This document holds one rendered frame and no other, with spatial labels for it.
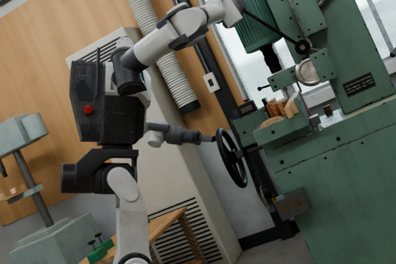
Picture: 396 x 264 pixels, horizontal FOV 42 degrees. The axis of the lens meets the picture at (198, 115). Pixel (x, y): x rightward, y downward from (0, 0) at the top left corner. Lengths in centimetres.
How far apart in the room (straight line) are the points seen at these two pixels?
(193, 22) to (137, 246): 86
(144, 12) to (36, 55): 107
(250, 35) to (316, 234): 85
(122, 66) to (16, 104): 275
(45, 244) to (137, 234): 191
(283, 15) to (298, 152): 57
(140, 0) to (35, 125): 115
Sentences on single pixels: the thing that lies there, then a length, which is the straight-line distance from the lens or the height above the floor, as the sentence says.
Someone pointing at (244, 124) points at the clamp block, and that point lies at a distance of 226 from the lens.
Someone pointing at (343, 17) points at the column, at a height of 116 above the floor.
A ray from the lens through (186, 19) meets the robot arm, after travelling 170.
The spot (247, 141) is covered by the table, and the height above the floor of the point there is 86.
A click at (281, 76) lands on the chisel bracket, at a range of 226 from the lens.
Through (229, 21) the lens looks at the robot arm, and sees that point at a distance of 191.
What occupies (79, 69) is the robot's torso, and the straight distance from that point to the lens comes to 197.
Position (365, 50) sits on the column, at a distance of 219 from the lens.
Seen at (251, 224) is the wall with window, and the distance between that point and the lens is 387.
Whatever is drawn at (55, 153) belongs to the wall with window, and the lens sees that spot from 437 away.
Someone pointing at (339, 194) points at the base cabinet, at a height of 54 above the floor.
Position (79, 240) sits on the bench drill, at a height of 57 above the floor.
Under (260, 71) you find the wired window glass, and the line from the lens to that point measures 369.
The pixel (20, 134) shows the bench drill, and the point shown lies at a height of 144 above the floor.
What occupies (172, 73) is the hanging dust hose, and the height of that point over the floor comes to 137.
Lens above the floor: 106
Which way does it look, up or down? level
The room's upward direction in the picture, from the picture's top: 25 degrees counter-clockwise
